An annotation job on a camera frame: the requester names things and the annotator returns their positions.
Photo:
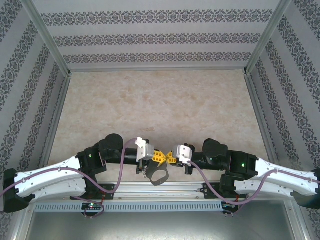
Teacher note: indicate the grey carabiner keyring organizer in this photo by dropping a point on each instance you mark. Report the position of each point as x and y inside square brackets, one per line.
[151, 175]

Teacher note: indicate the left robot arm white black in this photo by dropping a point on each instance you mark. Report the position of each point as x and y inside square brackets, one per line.
[45, 180]

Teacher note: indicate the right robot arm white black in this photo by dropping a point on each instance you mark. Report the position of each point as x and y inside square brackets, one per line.
[280, 180]

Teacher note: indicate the grey metal sheet panel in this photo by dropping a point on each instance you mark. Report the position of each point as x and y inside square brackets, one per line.
[160, 226]

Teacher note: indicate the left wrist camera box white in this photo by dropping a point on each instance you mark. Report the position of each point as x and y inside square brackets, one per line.
[145, 150]

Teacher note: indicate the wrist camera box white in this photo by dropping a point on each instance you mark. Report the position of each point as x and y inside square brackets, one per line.
[183, 153]
[145, 150]

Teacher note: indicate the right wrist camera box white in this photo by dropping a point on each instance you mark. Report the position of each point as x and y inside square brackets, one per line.
[183, 153]

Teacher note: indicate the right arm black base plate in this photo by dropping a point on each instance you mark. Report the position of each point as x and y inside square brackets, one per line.
[211, 191]

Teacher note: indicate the aluminium mounting rail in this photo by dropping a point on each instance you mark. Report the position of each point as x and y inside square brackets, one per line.
[160, 192]

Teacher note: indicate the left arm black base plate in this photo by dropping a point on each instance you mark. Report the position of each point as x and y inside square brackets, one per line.
[110, 191]

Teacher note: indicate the aluminium table side rail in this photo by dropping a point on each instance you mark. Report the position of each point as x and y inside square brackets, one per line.
[260, 112]
[58, 112]

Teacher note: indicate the aluminium frame crossbeam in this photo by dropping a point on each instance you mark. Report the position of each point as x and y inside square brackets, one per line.
[155, 69]

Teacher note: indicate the aluminium frame post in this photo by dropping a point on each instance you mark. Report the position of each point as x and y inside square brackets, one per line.
[46, 37]
[267, 37]

